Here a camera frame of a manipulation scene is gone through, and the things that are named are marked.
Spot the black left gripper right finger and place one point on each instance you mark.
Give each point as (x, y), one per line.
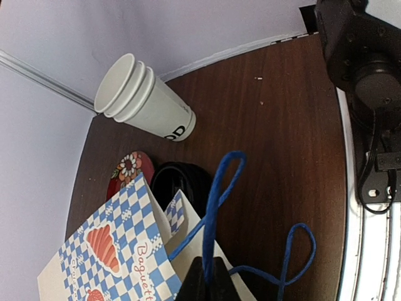
(221, 286)

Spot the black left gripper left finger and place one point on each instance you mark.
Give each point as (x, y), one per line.
(194, 287)

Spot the blue checkered paper bag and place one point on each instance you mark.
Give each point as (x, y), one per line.
(119, 252)

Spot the stack of black lids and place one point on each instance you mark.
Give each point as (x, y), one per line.
(191, 179)

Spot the red floral plate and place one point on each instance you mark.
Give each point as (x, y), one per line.
(129, 167)

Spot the stack of paper cups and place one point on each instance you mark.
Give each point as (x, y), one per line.
(132, 94)

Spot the aluminium front rail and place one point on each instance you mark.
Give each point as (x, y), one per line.
(371, 254)

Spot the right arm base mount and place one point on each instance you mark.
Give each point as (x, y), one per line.
(376, 137)

